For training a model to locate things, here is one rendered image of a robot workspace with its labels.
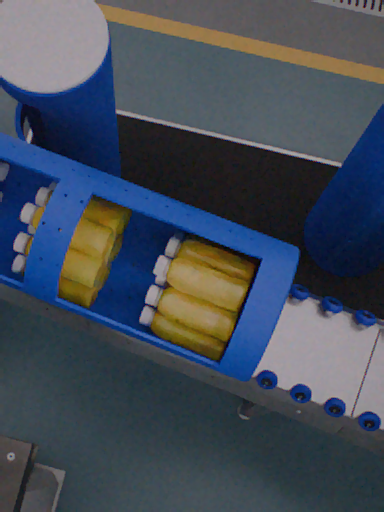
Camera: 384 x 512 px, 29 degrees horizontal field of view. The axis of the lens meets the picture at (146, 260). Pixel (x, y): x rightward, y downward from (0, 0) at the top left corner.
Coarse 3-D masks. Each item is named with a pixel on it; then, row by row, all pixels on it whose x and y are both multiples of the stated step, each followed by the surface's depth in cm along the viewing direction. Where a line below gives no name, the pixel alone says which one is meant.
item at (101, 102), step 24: (96, 72) 170; (24, 96) 170; (48, 96) 168; (72, 96) 170; (96, 96) 178; (24, 120) 217; (48, 120) 180; (72, 120) 182; (96, 120) 189; (48, 144) 251; (72, 144) 194; (96, 144) 202; (96, 168) 216; (120, 168) 245
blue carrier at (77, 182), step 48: (0, 144) 145; (96, 192) 141; (144, 192) 145; (0, 240) 165; (48, 240) 138; (144, 240) 164; (240, 240) 140; (48, 288) 143; (144, 288) 163; (288, 288) 135; (144, 336) 144; (240, 336) 136
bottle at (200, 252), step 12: (192, 240) 150; (180, 252) 149; (192, 252) 148; (204, 252) 148; (216, 252) 148; (228, 252) 149; (204, 264) 147; (216, 264) 147; (228, 264) 147; (240, 264) 147; (252, 264) 148; (240, 276) 147; (252, 276) 147
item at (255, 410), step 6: (246, 402) 236; (252, 402) 219; (240, 408) 248; (246, 408) 229; (252, 408) 219; (258, 408) 214; (264, 408) 209; (240, 414) 247; (246, 414) 240; (252, 414) 233; (258, 414) 227; (264, 414) 221
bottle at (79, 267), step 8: (32, 240) 149; (24, 248) 150; (72, 256) 147; (80, 256) 148; (88, 256) 148; (64, 264) 147; (72, 264) 147; (80, 264) 147; (88, 264) 147; (96, 264) 147; (104, 264) 151; (64, 272) 148; (72, 272) 147; (80, 272) 147; (88, 272) 147; (96, 272) 147; (72, 280) 149; (80, 280) 148; (88, 280) 147; (96, 280) 151
